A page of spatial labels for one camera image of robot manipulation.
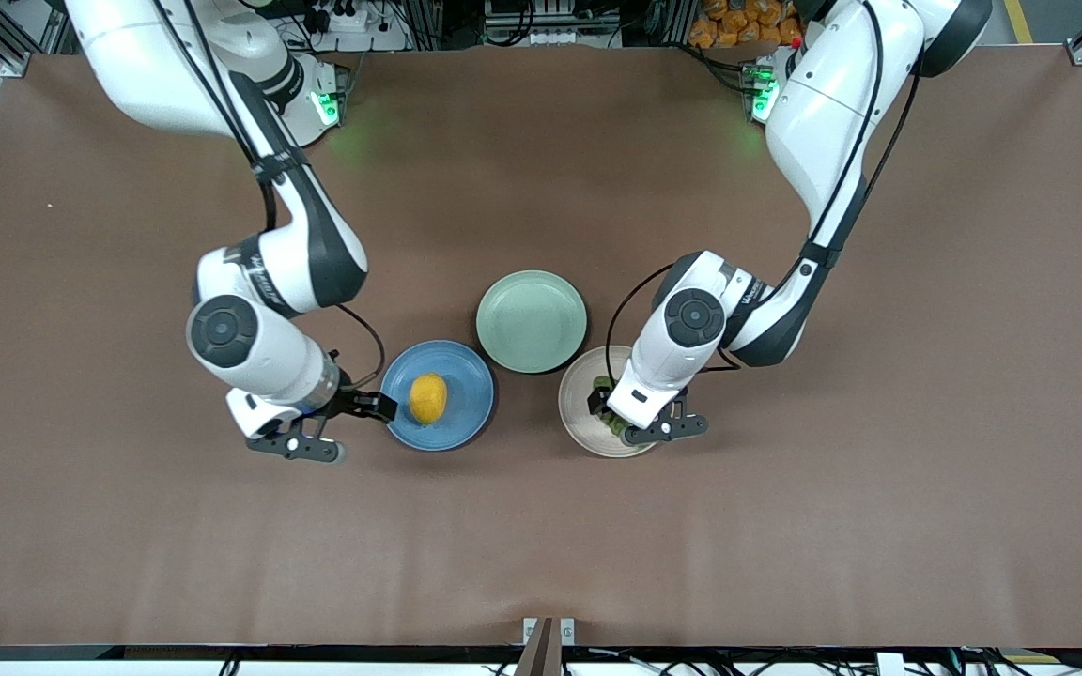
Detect green lettuce leaf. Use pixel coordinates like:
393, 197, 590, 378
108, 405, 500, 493
592, 376, 631, 438

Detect yellow lemon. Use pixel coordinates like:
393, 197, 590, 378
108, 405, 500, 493
409, 373, 449, 425

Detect beige round plate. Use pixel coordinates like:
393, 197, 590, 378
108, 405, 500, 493
558, 346, 664, 459

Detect blue round plate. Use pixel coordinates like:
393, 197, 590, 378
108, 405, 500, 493
379, 340, 496, 453

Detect mint green round plate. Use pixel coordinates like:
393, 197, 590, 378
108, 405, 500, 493
476, 270, 589, 375

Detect white power strip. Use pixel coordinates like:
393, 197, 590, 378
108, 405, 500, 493
301, 0, 373, 34

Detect bag of orange items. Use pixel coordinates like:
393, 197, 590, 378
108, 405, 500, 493
688, 0, 803, 48

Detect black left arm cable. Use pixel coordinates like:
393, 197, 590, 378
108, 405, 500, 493
605, 0, 924, 378

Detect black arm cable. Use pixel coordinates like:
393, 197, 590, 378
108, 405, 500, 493
151, 0, 387, 400
605, 0, 924, 378

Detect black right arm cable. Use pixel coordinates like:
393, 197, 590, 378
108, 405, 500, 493
151, 0, 387, 400

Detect metal table edge bracket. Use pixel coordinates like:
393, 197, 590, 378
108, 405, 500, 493
522, 617, 577, 676

